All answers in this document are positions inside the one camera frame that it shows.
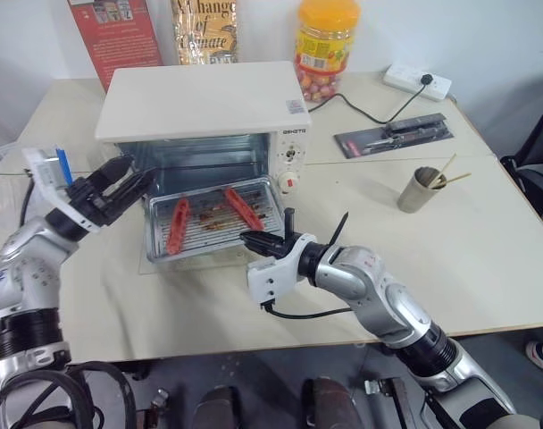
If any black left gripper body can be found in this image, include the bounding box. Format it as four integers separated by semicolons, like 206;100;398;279
65;172;135;229

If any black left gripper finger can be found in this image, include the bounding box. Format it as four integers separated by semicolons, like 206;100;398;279
92;155;136;194
104;168;158;212

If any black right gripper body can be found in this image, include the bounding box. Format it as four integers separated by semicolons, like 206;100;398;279
270;207;300;261

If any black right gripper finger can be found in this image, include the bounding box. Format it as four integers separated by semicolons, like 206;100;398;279
238;231;284;248
246;242;282;259

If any red sausage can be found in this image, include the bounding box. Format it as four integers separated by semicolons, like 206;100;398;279
165;198;192;257
223;187;266;232

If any silver metal baking tray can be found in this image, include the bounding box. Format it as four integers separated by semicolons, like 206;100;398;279
145;175;286;265

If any white oven knob red mark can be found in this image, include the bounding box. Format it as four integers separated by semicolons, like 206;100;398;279
276;169;303;196

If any glass toaster oven door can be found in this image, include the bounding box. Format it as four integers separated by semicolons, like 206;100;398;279
136;191;291;276

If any white toaster oven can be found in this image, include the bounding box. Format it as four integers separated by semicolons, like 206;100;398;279
94;59;313;211

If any blue plastic strip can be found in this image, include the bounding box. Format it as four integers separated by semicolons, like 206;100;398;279
55;147;75;187

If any brown grilled meat skewer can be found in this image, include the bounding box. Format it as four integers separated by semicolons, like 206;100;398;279
196;212;226;232

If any red book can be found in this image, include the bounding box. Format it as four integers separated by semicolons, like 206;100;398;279
67;0;166;91

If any grey metal cup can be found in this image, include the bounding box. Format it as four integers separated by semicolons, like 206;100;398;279
397;165;448;215

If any black tool blister package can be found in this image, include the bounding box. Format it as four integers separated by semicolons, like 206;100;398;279
333;112;456;160

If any tan climate book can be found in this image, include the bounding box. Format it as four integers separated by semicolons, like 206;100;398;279
170;0;239;67

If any dark rounded shape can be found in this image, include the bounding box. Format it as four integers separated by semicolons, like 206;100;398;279
301;376;367;429
194;385;251;429

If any clear plastic candy jar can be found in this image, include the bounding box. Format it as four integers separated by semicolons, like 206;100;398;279
293;0;362;104

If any white power strip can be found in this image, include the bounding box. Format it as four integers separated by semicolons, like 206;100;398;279
382;63;453;102

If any orange jar lid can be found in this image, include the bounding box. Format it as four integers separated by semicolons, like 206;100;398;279
297;0;362;31

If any black office chair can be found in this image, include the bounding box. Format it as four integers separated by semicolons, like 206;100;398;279
498;87;543;216

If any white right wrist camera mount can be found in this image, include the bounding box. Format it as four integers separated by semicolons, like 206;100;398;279
246;231;318;310

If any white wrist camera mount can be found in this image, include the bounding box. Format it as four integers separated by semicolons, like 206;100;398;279
21;146;99;234
246;231;318;310

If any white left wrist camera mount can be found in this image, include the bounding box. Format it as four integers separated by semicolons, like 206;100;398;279
21;146;99;234

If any black cable tie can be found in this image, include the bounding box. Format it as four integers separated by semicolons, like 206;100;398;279
328;213;350;252

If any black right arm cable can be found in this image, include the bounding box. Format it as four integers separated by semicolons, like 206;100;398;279
258;302;354;320

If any black power cord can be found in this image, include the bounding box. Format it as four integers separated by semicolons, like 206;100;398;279
307;81;427;125

